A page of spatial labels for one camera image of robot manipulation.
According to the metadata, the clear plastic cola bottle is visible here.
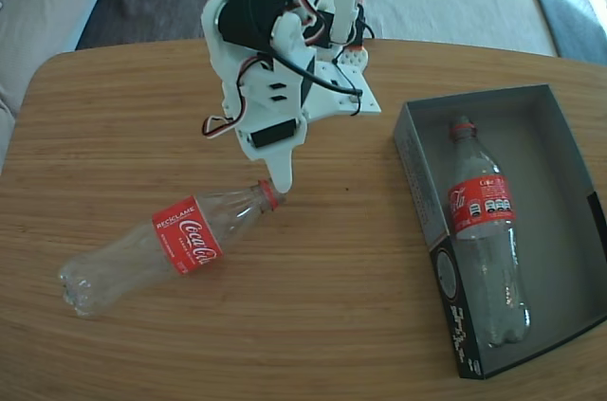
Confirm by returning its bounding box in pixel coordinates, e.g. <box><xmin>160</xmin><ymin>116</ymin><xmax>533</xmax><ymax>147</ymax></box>
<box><xmin>57</xmin><ymin>178</ymin><xmax>288</xmax><ymax>316</ymax></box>
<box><xmin>447</xmin><ymin>115</ymin><xmax>532</xmax><ymax>349</ymax></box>

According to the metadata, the grey cardboard box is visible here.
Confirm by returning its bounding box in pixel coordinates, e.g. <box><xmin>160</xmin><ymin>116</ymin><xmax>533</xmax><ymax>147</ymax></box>
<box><xmin>393</xmin><ymin>82</ymin><xmax>607</xmax><ymax>381</ymax></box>

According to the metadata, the orange and black clamp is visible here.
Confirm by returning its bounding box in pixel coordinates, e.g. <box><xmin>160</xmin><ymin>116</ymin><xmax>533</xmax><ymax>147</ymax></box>
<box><xmin>348</xmin><ymin>5</ymin><xmax>369</xmax><ymax>52</ymax></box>

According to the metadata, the pale grey upholstered seat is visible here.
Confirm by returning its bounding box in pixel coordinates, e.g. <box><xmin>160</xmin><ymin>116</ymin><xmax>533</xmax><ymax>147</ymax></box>
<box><xmin>362</xmin><ymin>0</ymin><xmax>561</xmax><ymax>59</ymax></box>

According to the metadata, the flat white camera plate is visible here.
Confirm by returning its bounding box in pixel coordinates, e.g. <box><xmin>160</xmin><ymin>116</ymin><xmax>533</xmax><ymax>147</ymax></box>
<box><xmin>303</xmin><ymin>58</ymin><xmax>382</xmax><ymax>120</ymax></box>

